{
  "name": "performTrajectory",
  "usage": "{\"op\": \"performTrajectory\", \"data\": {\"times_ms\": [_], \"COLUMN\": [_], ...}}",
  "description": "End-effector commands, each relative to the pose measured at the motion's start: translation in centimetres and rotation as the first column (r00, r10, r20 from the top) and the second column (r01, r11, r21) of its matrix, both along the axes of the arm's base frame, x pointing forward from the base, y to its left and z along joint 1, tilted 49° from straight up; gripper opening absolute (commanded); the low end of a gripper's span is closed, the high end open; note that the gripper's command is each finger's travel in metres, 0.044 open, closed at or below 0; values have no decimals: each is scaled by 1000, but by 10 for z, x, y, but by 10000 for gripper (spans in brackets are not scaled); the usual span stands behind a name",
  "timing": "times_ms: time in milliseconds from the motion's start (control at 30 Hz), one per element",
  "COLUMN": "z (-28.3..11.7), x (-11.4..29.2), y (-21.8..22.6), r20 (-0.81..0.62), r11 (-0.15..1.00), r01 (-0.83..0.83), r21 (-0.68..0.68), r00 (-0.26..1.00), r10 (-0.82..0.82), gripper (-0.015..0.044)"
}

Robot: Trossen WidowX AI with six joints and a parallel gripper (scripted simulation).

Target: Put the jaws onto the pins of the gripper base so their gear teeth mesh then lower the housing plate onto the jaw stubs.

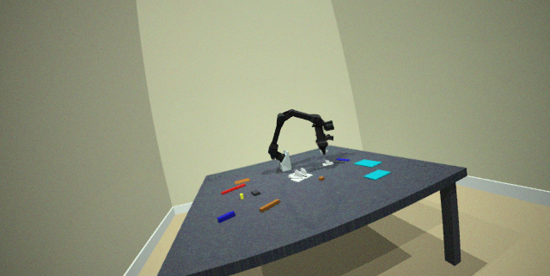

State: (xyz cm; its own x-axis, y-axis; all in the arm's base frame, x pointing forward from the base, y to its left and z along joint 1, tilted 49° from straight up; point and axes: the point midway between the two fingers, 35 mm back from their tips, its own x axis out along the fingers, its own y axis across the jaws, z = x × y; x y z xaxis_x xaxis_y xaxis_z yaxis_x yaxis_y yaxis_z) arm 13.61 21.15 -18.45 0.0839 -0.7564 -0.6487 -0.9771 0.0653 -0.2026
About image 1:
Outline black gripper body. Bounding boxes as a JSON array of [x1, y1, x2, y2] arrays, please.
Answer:
[[315, 132, 328, 147]]

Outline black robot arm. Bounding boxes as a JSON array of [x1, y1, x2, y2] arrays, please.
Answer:
[[268, 109, 334, 162]]

